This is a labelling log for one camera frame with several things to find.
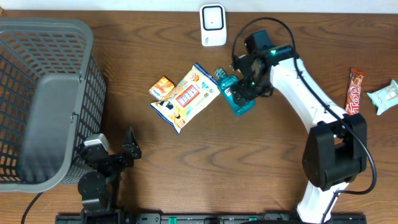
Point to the teal mouthwash bottle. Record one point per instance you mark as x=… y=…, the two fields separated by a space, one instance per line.
x=228 y=87

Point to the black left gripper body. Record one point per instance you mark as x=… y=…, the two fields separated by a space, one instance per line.
x=120 y=161

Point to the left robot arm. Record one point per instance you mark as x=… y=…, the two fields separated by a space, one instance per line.
x=99 y=188

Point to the small orange snack packet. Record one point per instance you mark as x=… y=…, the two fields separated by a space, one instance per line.
x=161 y=88

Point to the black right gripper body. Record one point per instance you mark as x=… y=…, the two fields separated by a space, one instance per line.
x=266 y=86

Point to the yellow snack bag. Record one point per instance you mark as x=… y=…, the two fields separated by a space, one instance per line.
x=194 y=92

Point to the teal wet wipes pack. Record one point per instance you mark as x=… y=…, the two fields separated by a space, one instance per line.
x=384 y=98

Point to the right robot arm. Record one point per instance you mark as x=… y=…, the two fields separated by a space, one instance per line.
x=335 y=151

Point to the grey plastic shopping basket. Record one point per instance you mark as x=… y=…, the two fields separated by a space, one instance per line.
x=52 y=99

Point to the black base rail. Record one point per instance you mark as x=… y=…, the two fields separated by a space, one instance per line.
x=155 y=218

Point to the red brown chocolate bar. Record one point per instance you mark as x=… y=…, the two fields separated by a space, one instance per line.
x=354 y=92

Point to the white barcode scanner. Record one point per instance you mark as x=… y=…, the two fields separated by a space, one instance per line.
x=213 y=25

